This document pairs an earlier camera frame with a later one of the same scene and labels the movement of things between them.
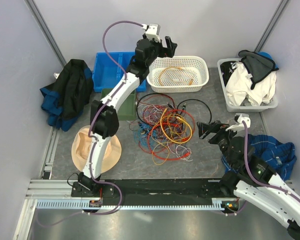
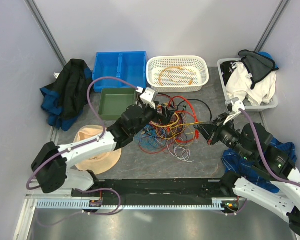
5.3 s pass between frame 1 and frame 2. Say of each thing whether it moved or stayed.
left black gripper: moved
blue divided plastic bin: stayed
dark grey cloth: stayed
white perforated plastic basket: stayed
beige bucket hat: stayed
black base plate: stayed
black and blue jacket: stayed
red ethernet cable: moved
